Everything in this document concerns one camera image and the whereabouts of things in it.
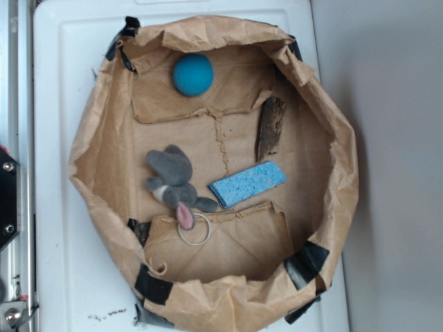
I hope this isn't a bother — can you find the blue felt ball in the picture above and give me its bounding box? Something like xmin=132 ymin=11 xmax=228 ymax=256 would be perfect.
xmin=172 ymin=54 xmax=214 ymax=97

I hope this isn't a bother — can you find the aluminium frame rail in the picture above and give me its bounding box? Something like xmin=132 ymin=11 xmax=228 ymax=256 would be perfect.
xmin=1 ymin=1 xmax=39 ymax=331

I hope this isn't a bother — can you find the black mounting bracket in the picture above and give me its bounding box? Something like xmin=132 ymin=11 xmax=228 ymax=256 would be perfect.
xmin=0 ymin=147 xmax=19 ymax=251

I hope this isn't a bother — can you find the dark brown wood chip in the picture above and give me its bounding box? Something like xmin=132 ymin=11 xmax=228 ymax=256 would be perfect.
xmin=255 ymin=97 xmax=287 ymax=163

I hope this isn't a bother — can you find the metal key ring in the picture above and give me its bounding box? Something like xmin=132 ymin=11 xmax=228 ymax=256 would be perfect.
xmin=178 ymin=212 xmax=212 ymax=246

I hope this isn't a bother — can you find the grey plush bunny toy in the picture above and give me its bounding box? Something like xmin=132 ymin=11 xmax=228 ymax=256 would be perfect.
xmin=145 ymin=145 xmax=218 ymax=230

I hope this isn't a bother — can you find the blue sponge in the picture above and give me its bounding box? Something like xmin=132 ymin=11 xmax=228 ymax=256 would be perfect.
xmin=208 ymin=161 xmax=287 ymax=209

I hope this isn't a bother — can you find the brown paper bag bin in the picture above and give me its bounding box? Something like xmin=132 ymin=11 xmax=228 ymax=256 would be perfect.
xmin=69 ymin=15 xmax=359 ymax=331

